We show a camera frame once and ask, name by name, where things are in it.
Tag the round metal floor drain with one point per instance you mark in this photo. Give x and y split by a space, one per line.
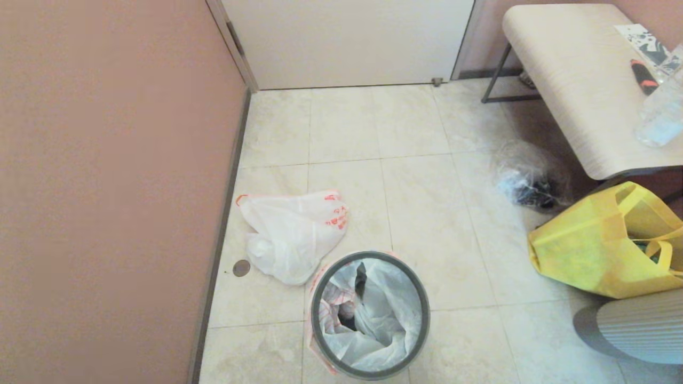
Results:
241 268

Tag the white ribbed cylinder object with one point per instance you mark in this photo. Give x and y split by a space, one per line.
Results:
640 330

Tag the white plastic bag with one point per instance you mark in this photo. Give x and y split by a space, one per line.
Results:
288 234

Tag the yellow fabric tote bag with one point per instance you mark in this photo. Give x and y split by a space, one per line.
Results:
576 250

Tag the small grey striped object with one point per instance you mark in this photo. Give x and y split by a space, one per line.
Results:
527 80

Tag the beige wood grain table top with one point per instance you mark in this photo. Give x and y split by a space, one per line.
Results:
576 80

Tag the orange print plastic bag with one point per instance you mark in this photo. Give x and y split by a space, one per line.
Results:
373 330

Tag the clear bag with dark items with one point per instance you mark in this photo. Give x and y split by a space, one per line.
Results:
525 181

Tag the white door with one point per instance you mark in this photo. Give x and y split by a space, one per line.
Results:
347 42

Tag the black and orange tool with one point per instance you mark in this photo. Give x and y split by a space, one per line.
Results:
643 77

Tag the short dark grey baseboard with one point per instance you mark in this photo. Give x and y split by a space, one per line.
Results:
480 73

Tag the black and white printed leaflet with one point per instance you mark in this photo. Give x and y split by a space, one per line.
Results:
643 40

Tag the clear plastic bottle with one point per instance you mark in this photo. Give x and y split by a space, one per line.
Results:
661 117

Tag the long dark grey baseboard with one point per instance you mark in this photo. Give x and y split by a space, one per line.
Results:
223 234

